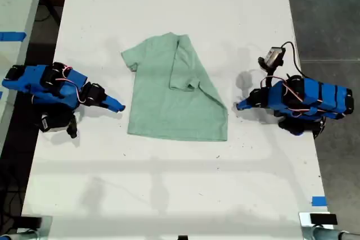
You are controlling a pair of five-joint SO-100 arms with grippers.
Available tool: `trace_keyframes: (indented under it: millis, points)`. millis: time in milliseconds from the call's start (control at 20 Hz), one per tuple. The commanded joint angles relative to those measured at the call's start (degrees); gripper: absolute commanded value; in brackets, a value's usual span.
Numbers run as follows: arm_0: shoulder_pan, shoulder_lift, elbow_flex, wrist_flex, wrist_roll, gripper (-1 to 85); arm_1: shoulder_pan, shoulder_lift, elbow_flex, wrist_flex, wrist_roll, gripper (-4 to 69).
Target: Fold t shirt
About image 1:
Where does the black camera stalk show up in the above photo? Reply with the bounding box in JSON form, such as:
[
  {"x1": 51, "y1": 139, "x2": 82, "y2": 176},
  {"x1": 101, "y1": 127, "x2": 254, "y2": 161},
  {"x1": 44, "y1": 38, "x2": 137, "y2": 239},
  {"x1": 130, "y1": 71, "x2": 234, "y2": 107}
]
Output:
[
  {"x1": 66, "y1": 114, "x2": 79, "y2": 139},
  {"x1": 258, "y1": 57, "x2": 278, "y2": 84}
]

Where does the grey metal tube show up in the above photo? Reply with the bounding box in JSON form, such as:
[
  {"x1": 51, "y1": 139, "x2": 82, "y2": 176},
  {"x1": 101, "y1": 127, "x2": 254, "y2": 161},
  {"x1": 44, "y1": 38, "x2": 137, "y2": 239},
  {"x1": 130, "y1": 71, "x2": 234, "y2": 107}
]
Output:
[
  {"x1": 0, "y1": 229, "x2": 43, "y2": 240},
  {"x1": 301, "y1": 225, "x2": 360, "y2": 240}
]

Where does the black camera cable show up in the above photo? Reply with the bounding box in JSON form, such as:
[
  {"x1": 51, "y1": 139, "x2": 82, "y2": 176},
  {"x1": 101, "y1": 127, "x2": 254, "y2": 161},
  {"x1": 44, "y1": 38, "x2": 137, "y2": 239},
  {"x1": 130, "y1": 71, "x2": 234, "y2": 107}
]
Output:
[{"x1": 281, "y1": 41, "x2": 308, "y2": 79}]

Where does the small black box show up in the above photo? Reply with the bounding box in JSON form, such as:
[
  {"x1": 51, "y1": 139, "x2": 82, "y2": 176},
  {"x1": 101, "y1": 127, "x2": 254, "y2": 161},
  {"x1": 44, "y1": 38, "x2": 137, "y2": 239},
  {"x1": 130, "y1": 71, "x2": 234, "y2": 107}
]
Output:
[
  {"x1": 309, "y1": 214, "x2": 338, "y2": 225},
  {"x1": 19, "y1": 215, "x2": 43, "y2": 228}
]

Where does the pale green T-shirt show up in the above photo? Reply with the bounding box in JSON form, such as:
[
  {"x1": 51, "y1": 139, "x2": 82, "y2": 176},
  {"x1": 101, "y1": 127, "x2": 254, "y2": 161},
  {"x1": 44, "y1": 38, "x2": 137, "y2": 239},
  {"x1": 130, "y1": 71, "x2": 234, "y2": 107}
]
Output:
[{"x1": 121, "y1": 32, "x2": 228, "y2": 142}]

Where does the white side table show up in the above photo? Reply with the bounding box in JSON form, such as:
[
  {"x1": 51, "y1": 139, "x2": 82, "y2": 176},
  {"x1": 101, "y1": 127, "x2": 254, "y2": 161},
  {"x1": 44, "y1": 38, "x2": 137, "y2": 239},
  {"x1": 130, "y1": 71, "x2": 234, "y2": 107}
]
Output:
[{"x1": 0, "y1": 0, "x2": 47, "y2": 147}]

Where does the short blue tape strip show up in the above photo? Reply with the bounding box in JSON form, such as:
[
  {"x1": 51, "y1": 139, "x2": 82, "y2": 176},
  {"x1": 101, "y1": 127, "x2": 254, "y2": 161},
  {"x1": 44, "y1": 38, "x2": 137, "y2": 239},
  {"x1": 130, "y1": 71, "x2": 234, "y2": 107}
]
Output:
[{"x1": 311, "y1": 196, "x2": 327, "y2": 207}]

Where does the long blue tape strip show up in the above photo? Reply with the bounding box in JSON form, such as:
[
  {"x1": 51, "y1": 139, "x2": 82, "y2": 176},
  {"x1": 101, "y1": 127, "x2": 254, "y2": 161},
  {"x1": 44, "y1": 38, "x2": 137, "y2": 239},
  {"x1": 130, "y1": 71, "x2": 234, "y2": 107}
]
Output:
[{"x1": 0, "y1": 31, "x2": 27, "y2": 42}]

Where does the black camera box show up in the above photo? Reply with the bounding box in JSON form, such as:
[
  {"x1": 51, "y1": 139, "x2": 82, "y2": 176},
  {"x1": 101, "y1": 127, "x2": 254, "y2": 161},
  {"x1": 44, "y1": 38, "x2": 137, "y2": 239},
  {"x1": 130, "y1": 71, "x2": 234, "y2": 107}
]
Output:
[
  {"x1": 265, "y1": 46, "x2": 286, "y2": 68},
  {"x1": 39, "y1": 112, "x2": 70, "y2": 134}
]

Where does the white mounting plate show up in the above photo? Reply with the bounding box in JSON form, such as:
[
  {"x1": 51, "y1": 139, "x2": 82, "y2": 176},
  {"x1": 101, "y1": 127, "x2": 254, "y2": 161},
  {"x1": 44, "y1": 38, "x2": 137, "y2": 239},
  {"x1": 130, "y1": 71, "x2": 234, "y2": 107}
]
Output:
[{"x1": 298, "y1": 211, "x2": 336, "y2": 230}]

